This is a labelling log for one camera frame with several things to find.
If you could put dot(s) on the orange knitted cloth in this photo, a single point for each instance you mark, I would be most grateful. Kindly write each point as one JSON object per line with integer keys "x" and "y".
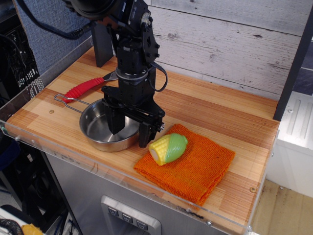
{"x": 195, "y": 174}

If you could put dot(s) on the yellow object with black mesh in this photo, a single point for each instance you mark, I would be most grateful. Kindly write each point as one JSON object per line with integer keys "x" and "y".
{"x": 11, "y": 227}

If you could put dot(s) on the stainless steel pot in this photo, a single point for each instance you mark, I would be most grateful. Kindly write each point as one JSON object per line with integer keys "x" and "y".
{"x": 93, "y": 124}

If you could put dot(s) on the silver button control panel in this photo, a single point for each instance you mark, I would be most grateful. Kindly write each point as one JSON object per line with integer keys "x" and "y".
{"x": 130, "y": 216}

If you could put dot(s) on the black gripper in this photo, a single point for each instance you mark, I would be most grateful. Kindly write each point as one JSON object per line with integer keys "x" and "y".
{"x": 134, "y": 98}

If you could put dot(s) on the clear acrylic table guard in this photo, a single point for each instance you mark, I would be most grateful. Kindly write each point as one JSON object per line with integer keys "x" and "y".
{"x": 91, "y": 179}

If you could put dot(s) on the black left upright post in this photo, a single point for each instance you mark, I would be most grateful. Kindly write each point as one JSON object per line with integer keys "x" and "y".
{"x": 102, "y": 44}

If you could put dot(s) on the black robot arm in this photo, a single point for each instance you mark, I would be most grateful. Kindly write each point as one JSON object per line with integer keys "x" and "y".
{"x": 129, "y": 24}

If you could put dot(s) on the red handled fork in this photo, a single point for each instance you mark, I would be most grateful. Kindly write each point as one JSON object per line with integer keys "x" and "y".
{"x": 82, "y": 88}

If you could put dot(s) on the black upright post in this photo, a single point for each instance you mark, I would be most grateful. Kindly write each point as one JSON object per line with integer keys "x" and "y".
{"x": 295, "y": 68}
{"x": 102, "y": 44}

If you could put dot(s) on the toy corn cob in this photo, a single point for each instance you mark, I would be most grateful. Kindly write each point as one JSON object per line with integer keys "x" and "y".
{"x": 168, "y": 148}

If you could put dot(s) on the black right upright post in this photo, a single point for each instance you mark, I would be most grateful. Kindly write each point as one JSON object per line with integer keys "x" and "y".
{"x": 295, "y": 68}

